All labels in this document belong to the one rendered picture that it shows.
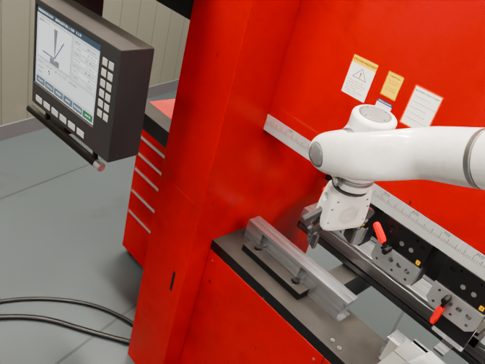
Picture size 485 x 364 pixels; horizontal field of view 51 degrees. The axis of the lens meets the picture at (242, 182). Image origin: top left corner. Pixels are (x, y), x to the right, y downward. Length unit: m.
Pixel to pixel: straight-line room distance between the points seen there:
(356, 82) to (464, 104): 0.32
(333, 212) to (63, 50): 1.02
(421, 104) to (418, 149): 0.62
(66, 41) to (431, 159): 1.19
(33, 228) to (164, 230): 1.42
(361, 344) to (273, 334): 0.31
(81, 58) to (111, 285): 1.63
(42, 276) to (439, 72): 2.29
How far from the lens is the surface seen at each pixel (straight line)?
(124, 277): 3.01
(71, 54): 1.66
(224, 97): 1.61
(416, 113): 1.45
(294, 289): 1.82
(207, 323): 2.17
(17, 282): 2.97
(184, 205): 1.87
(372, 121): 0.93
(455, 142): 0.80
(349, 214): 1.06
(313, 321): 1.78
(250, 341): 2.00
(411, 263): 1.56
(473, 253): 1.47
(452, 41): 1.40
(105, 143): 1.58
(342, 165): 0.87
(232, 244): 1.97
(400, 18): 1.47
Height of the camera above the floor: 2.07
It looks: 30 degrees down
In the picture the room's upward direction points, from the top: 16 degrees clockwise
